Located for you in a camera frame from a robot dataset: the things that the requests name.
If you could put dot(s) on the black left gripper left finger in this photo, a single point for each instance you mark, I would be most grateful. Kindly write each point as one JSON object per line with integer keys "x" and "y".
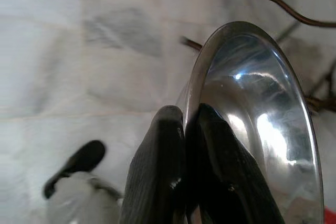
{"x": 155, "y": 176}

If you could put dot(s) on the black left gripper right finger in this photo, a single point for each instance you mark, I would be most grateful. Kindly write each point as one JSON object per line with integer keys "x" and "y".
{"x": 223, "y": 182}

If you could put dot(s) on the round steel plate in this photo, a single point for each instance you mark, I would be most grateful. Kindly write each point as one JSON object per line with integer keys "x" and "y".
{"x": 262, "y": 82}

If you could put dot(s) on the red object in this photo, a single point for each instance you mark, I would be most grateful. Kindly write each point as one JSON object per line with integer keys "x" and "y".
{"x": 330, "y": 216}

